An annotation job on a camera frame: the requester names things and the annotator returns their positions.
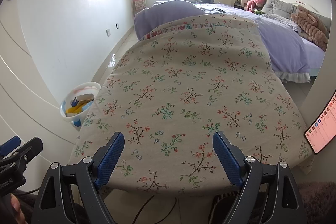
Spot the dark fuzzy cloth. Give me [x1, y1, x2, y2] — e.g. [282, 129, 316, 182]
[297, 181, 336, 224]

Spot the white plastic bin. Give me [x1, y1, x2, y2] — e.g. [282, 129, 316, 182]
[60, 81, 101, 126]

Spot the striped cloth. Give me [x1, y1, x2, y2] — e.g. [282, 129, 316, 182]
[212, 190, 240, 224]

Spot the brown plush cushion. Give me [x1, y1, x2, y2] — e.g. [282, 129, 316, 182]
[290, 5, 330, 47]

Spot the person's left hand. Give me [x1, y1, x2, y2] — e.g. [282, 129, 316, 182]
[10, 193, 27, 224]

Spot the white wardrobe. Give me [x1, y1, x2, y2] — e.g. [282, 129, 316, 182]
[0, 0, 79, 188]

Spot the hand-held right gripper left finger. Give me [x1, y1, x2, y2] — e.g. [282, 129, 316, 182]
[31, 132, 125, 224]

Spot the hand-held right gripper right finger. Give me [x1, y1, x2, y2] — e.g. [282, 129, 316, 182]
[213, 131, 307, 224]

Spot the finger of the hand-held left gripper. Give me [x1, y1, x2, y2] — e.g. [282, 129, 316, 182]
[0, 137, 44, 169]
[0, 135, 21, 156]

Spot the black floor cable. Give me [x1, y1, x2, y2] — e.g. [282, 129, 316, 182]
[131, 195, 177, 224]

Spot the floral tablecloth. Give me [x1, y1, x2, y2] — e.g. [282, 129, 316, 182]
[67, 14, 315, 197]

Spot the phone with lit screen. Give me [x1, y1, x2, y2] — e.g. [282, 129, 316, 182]
[304, 91, 336, 155]

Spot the grey pillow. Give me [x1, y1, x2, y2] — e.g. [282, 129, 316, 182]
[261, 0, 332, 30]

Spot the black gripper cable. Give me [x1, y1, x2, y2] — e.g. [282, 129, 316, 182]
[18, 187, 41, 196]

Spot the pink toy cabinet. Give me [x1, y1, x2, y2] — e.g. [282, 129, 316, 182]
[132, 0, 147, 11]

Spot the person's left forearm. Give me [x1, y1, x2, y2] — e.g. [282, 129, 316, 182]
[14, 189, 37, 224]

